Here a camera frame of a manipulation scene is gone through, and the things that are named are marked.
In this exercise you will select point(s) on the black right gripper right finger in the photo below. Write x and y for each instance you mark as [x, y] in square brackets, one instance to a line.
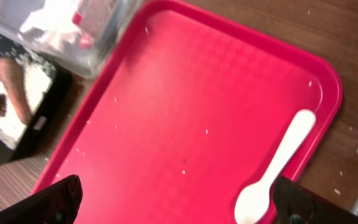
[295, 204]

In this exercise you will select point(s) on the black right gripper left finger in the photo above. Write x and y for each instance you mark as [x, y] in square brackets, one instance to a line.
[58, 203]

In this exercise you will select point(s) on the white plastic spoon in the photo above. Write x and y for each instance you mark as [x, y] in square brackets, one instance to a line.
[254, 200]

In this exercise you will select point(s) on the white rice pile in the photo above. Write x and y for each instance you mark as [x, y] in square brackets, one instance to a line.
[24, 80]

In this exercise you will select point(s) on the black food waste tray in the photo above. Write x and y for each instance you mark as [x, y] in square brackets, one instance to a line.
[53, 99]

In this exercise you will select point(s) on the clear plastic waste bin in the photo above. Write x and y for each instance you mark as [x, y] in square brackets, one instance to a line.
[103, 20]

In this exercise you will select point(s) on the red serving tray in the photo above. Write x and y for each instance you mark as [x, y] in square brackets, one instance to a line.
[187, 111]

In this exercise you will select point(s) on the red snack wrapper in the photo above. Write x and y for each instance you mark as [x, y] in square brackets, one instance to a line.
[85, 41]

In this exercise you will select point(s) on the crumpled white tissue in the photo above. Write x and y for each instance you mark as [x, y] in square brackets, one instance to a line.
[51, 25]

